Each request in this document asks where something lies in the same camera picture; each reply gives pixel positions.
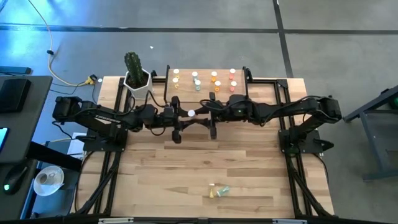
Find blue-grey metal cart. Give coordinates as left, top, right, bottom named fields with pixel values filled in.
left=343, top=84, right=398, bottom=182

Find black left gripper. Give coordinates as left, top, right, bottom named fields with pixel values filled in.
left=160, top=96, right=203, bottom=144

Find white hexagonal plant pot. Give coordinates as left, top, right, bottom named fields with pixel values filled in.
left=123, top=68, right=154, bottom=100

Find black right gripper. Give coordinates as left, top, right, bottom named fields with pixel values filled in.
left=194, top=92, right=252, bottom=140

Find silver metal bracket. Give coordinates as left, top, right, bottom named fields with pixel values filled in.
left=98, top=218, right=134, bottom=224
left=272, top=219, right=308, bottom=224

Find phone with lit screen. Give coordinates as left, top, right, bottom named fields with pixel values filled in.
left=0, top=127, right=10, bottom=154

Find green cactus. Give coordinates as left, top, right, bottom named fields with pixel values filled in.
left=124, top=52, right=144, bottom=88

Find white round lid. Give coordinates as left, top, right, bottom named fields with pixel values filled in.
left=216, top=185, right=231, bottom=197

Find white paper sheet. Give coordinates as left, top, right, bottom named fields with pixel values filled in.
left=67, top=132, right=88, bottom=161

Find black aluminium table frame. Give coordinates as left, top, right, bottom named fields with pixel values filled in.
left=70, top=70, right=336, bottom=224

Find black computer mouse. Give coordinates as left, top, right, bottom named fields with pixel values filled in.
left=2, top=166, right=27, bottom=197

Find wooden shelf black metal legs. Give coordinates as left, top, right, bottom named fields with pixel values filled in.
left=164, top=64, right=253, bottom=115

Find black desk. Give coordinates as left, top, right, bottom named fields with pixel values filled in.
left=0, top=75, right=53, bottom=224

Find yellow floor cable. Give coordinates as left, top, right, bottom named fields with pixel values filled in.
left=27, top=0, right=94, bottom=87

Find dark flat bar device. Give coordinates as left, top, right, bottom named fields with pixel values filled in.
left=0, top=65, right=33, bottom=75

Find black rectangular pad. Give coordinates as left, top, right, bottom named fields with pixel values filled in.
left=0, top=78, right=32, bottom=113

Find black desk crossbar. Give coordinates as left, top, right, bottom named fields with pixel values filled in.
left=26, top=141, right=83, bottom=172

